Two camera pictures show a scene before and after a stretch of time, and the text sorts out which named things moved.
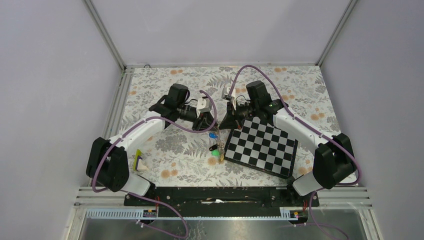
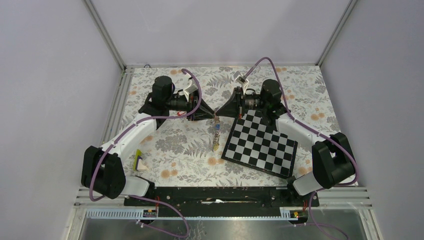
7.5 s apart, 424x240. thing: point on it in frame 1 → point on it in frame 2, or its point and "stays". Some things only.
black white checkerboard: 257,144 stays
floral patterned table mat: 198,108 stays
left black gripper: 204,120 → 204,111
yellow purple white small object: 138,165 stays
